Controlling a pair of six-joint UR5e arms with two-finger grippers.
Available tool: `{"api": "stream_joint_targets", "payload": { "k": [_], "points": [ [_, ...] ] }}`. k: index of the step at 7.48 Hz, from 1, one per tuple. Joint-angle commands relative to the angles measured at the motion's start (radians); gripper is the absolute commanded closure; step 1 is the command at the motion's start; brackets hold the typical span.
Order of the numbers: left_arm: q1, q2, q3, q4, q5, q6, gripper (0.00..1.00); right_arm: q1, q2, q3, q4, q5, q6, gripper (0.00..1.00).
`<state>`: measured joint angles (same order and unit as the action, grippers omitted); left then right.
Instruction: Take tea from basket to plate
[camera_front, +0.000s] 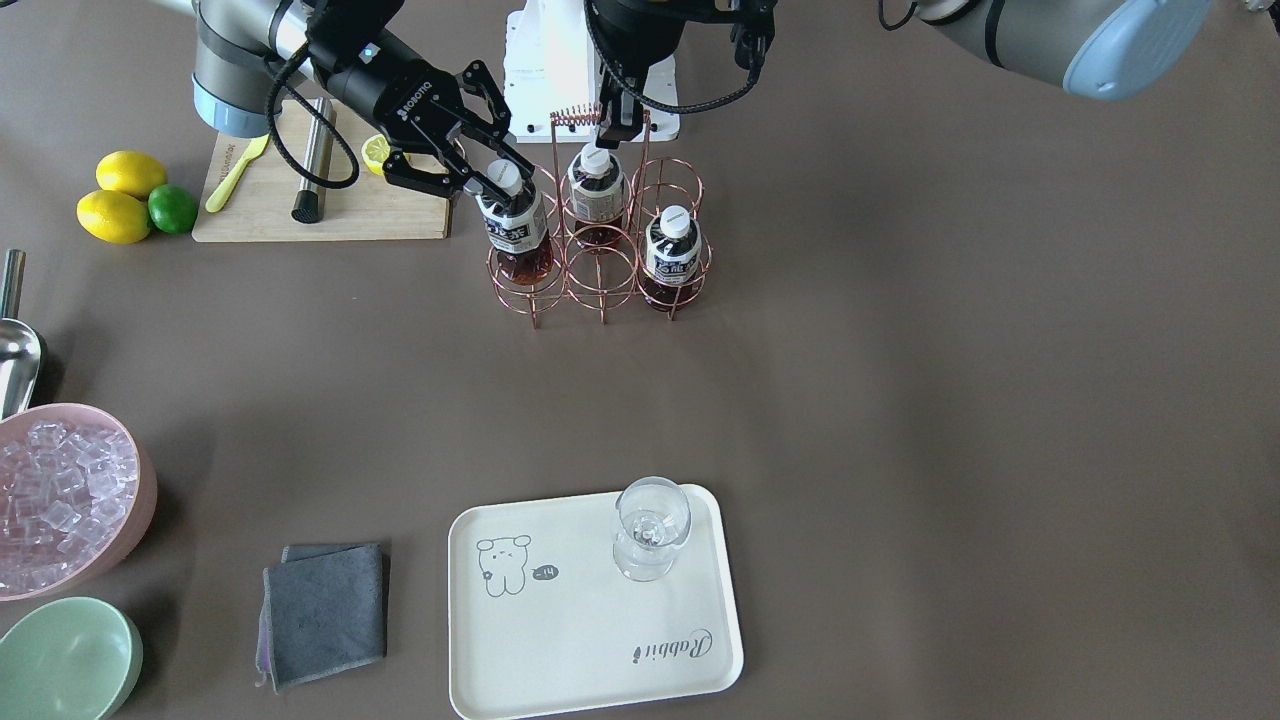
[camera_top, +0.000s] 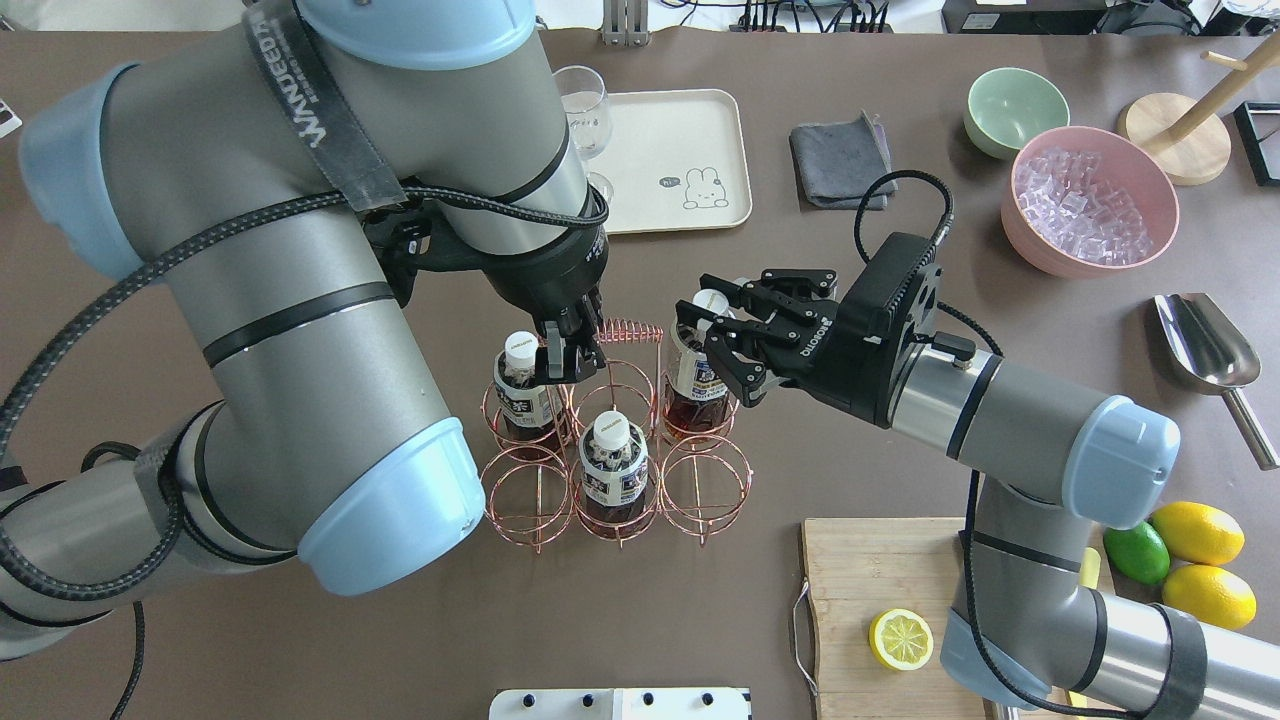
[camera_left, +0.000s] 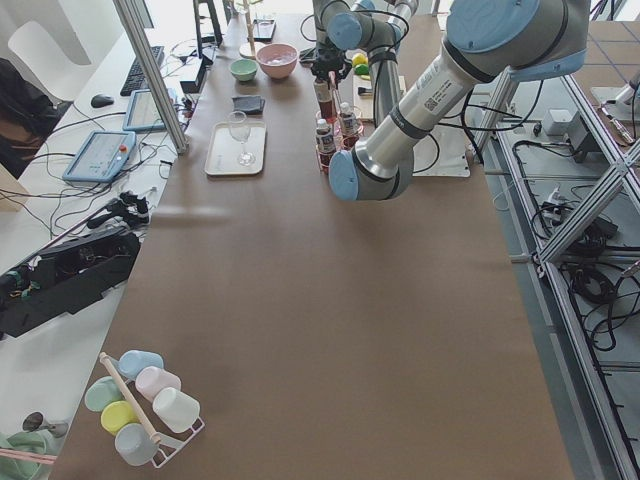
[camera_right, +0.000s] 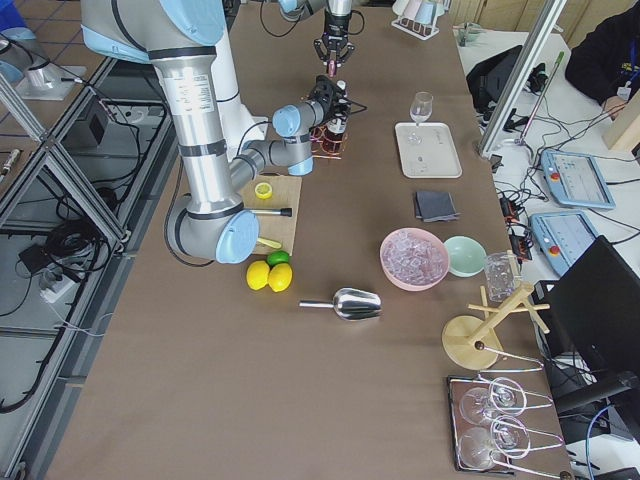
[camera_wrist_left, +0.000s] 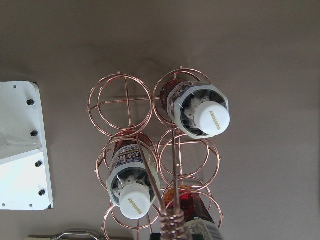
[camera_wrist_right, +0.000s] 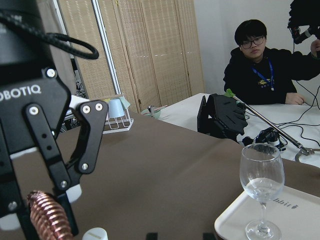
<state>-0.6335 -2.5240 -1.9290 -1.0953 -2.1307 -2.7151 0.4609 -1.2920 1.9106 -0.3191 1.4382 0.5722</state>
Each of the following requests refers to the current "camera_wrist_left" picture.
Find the copper wire bottle basket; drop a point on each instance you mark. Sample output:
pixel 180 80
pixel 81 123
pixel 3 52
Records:
pixel 121 102

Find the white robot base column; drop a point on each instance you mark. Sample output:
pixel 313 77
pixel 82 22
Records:
pixel 25 181

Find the wooden cutting board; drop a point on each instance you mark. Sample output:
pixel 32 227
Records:
pixel 69 235

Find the tea bottle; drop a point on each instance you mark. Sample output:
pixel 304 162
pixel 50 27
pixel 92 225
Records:
pixel 128 183
pixel 198 109
pixel 193 222

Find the tea bottle front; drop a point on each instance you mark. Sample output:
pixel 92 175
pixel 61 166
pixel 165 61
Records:
pixel 198 109

